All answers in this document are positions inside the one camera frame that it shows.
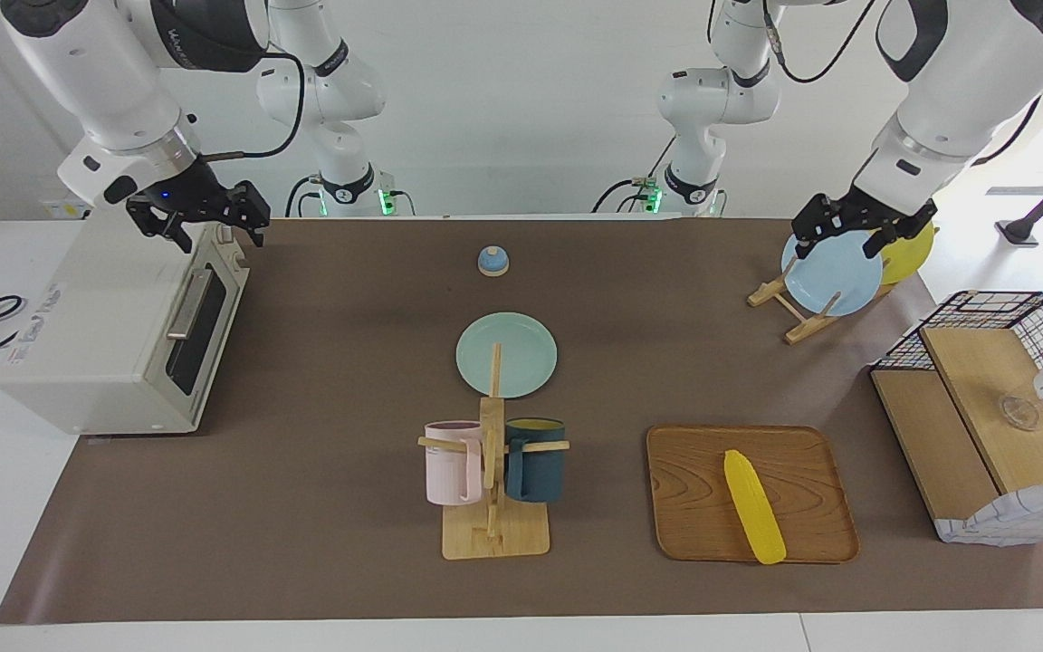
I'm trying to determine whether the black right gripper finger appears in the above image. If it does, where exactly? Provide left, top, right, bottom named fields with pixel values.
left=143, top=210, right=194, bottom=254
left=230, top=181, right=272, bottom=247

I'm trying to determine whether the white toaster oven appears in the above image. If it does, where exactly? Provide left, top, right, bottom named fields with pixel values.
left=0, top=219, right=251, bottom=437

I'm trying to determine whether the yellow corn cob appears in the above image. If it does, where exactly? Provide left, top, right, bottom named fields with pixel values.
left=723, top=449, right=788, bottom=565

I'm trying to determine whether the pale green plate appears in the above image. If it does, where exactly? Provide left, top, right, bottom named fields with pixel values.
left=455, top=312, right=559, bottom=399

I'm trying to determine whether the yellow plate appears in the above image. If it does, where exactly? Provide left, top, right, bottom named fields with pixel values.
left=879, top=222, right=936, bottom=286

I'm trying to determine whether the light blue plate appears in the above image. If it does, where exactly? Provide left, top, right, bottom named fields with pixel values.
left=780, top=228, right=885, bottom=318

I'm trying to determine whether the wooden plate rack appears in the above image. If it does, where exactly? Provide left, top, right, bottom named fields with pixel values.
left=747, top=276, right=894, bottom=346

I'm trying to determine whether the wooden two-tier shelf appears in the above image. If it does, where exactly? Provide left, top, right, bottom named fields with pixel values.
left=870, top=326, right=1043, bottom=524

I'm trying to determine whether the small clear glass dish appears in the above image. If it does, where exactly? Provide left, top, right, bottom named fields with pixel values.
left=997, top=392, right=1041, bottom=432

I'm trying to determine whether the wooden serving tray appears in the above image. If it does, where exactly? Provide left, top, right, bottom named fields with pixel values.
left=646, top=425, right=861, bottom=564

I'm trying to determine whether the wooden shelf box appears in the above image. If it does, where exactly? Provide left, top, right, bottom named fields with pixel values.
left=933, top=477, right=1043, bottom=547

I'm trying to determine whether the brown table mat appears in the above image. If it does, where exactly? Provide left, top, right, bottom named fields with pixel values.
left=0, top=217, right=1043, bottom=626

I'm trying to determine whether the pink mug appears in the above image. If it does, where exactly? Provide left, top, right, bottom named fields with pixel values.
left=423, top=420, right=484, bottom=506

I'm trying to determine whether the dark teal mug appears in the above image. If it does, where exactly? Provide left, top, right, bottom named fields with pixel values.
left=503, top=417, right=568, bottom=504

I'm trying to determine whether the wooden mug tree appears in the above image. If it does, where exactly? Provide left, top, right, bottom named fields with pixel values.
left=417, top=342, right=570, bottom=561

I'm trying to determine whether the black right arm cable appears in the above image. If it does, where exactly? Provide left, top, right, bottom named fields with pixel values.
left=200, top=53, right=307, bottom=164

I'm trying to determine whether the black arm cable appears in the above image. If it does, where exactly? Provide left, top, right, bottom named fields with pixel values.
left=200, top=53, right=307, bottom=164
left=707, top=0, right=1043, bottom=168

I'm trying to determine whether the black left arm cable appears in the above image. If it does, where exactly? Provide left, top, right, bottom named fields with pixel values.
left=707, top=0, right=1043, bottom=168

